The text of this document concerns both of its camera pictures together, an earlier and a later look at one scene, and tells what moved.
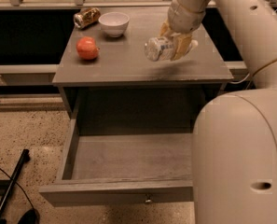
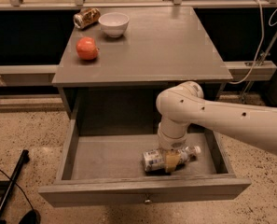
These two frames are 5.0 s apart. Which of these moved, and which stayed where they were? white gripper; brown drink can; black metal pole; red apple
Moved: white gripper
Stayed: red apple; black metal pole; brown drink can
